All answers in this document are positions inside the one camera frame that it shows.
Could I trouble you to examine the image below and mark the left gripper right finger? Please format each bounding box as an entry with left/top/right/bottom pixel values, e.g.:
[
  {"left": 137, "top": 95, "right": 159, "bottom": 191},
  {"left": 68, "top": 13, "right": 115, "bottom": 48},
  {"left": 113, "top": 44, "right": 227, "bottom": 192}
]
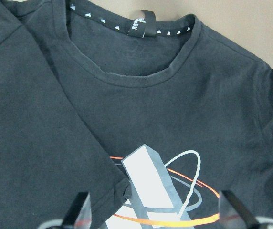
[{"left": 219, "top": 190, "right": 258, "bottom": 227}]

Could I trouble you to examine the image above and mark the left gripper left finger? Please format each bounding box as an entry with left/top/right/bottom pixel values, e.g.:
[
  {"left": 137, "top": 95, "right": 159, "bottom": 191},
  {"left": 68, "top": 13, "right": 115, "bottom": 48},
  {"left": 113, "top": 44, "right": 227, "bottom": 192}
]
[{"left": 61, "top": 192, "right": 91, "bottom": 227}]

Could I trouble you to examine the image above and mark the black graphic t-shirt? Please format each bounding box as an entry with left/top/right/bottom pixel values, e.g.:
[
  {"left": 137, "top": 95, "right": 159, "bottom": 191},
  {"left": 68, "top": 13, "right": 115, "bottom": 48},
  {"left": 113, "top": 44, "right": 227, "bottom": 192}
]
[{"left": 0, "top": 0, "right": 273, "bottom": 229}]

